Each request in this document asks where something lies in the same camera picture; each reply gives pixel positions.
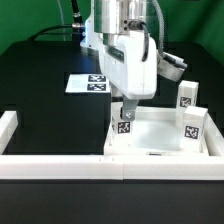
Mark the white U-shaped obstacle fence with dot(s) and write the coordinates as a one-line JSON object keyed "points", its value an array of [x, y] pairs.
{"points": [[116, 167]]}

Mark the white square table top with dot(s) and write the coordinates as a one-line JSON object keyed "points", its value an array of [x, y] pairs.
{"points": [[153, 134]]}

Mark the white marker sheet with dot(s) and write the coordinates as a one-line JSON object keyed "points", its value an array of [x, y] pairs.
{"points": [[87, 83]]}

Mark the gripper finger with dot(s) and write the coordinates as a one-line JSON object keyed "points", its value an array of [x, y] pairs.
{"points": [[128, 109]]}

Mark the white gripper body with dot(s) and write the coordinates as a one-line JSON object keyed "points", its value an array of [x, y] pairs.
{"points": [[124, 68]]}

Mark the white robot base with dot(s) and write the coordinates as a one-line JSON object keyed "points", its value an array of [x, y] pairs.
{"points": [[89, 45]]}

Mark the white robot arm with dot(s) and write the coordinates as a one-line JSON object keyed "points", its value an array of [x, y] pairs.
{"points": [[119, 17]]}

